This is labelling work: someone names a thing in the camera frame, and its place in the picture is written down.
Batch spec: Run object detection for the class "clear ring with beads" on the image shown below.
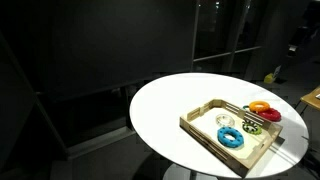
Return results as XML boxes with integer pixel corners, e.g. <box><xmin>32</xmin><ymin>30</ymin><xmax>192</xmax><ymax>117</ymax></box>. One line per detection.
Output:
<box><xmin>215</xmin><ymin>113</ymin><xmax>236</xmax><ymax>128</ymax></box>

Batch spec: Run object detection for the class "wooden slatted tray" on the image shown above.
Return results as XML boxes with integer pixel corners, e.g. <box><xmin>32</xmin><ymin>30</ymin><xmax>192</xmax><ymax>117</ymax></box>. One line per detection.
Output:
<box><xmin>180</xmin><ymin>99</ymin><xmax>283</xmax><ymax>178</ymax></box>

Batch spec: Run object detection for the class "round white table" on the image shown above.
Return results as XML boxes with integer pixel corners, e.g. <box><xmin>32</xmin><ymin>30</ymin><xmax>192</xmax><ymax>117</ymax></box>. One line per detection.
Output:
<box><xmin>130</xmin><ymin>73</ymin><xmax>309</xmax><ymax>180</ymax></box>

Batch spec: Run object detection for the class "yellow object on floor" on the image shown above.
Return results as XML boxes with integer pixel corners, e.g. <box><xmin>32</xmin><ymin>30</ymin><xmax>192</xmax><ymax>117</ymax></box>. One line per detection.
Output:
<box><xmin>264</xmin><ymin>73</ymin><xmax>274</xmax><ymax>84</ymax></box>

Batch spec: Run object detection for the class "wooden side table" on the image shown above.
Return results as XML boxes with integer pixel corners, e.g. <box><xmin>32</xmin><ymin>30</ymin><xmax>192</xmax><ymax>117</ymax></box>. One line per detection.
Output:
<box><xmin>297</xmin><ymin>86</ymin><xmax>320</xmax><ymax>110</ymax></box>

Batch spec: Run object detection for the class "blue studded ring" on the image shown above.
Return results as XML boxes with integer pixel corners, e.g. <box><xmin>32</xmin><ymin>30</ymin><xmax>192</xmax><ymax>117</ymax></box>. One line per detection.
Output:
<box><xmin>216</xmin><ymin>126</ymin><xmax>245</xmax><ymax>149</ymax></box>

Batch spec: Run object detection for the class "orange studded ring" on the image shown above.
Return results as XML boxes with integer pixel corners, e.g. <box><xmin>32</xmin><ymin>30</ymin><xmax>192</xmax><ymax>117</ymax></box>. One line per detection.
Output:
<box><xmin>248</xmin><ymin>100</ymin><xmax>271</xmax><ymax>113</ymax></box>

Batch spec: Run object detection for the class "green black white ring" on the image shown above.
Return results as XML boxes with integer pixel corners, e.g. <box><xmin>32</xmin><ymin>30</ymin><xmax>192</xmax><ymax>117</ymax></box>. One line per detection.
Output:
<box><xmin>241</xmin><ymin>119</ymin><xmax>263</xmax><ymax>136</ymax></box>

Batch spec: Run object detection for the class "red studded ring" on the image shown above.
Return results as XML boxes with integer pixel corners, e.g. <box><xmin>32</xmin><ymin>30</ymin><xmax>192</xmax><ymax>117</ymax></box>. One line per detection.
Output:
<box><xmin>256</xmin><ymin>107</ymin><xmax>282</xmax><ymax>123</ymax></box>

